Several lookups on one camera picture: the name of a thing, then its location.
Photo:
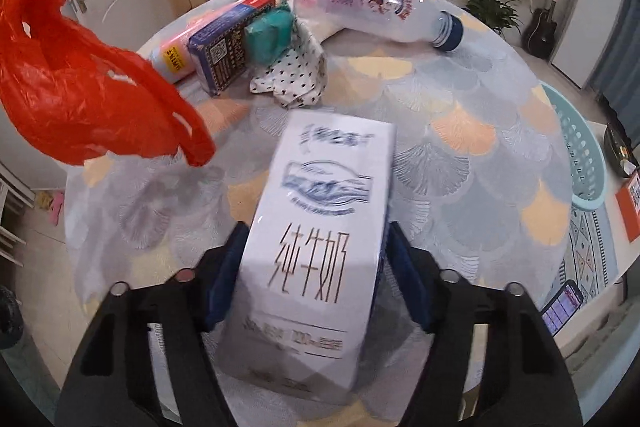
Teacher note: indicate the scallop pattern tablecloth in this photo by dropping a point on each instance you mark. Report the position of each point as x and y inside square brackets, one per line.
[480, 179]

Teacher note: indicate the orange box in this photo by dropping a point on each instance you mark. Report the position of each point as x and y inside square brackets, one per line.
[628, 199]

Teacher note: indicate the light blue laundry basket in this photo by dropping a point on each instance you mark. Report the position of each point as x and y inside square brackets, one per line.
[587, 163]

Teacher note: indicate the pink yogurt bottle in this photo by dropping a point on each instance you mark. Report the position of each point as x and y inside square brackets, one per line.
[170, 56]

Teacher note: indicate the blue toothpaste box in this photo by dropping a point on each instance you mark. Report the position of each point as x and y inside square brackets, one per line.
[218, 50]

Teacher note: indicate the red plastic bag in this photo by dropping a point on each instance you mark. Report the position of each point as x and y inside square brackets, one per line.
[74, 96]

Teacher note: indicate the white polka dot wrapper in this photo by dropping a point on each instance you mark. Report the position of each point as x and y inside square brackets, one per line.
[298, 77]

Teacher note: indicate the teal crumpled packet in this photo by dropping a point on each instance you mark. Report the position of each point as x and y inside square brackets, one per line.
[268, 36]

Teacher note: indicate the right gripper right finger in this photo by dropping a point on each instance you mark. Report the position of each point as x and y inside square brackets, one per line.
[525, 381]

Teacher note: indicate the green potted plant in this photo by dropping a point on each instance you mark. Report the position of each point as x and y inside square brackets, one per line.
[498, 15]

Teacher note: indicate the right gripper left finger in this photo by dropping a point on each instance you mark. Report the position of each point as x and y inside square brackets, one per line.
[111, 380]

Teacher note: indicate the clear plastic water bottle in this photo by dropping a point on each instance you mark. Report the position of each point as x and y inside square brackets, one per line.
[403, 21]

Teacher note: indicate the white milk carton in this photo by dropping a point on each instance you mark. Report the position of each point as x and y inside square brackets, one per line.
[304, 295]

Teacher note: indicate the black guitar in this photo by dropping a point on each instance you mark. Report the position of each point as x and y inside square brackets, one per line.
[538, 39]

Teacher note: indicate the white refrigerator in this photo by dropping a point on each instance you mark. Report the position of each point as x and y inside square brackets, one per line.
[587, 29]

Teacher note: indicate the smartphone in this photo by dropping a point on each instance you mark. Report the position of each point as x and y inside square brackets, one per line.
[562, 306]

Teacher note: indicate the dark bowl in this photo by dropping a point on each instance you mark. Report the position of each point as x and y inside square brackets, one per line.
[617, 154]

